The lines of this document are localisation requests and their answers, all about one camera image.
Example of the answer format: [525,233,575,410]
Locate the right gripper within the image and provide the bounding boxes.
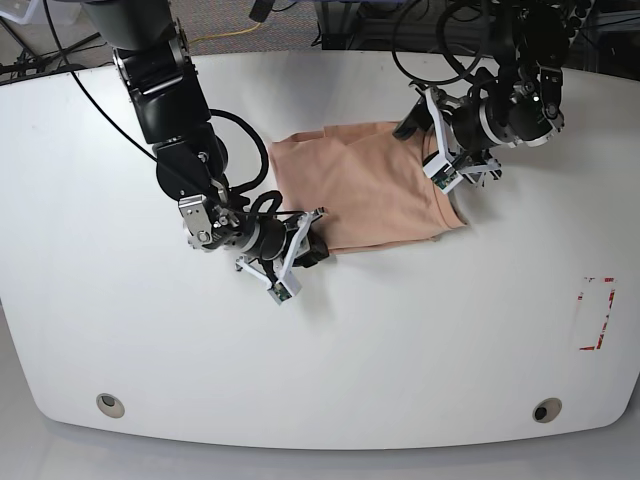
[247,219,330,268]

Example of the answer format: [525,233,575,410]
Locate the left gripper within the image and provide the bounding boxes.
[392,99,493,152]

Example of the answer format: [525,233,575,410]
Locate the peach T-shirt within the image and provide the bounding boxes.
[269,122,464,254]

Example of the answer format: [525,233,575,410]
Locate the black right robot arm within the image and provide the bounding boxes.
[82,1,329,268]

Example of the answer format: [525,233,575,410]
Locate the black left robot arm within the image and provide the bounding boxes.
[391,1,570,154]

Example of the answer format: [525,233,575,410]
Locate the red tape rectangle marking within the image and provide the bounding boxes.
[573,276,617,351]

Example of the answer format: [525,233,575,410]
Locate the black tripod stand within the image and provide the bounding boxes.
[1,28,101,78]

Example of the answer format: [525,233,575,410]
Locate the translucent plastic storage box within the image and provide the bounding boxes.
[0,0,81,26]

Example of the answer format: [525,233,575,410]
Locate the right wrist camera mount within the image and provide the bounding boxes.
[235,207,326,305]

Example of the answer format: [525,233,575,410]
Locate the yellow cable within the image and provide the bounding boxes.
[189,14,264,46]

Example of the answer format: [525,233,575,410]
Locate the left table cable grommet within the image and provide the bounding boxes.
[96,393,125,419]

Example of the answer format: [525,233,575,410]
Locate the table cable grommet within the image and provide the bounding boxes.
[96,393,125,419]
[532,398,562,424]

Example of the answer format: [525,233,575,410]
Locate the right table cable grommet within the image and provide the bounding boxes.
[532,398,562,424]

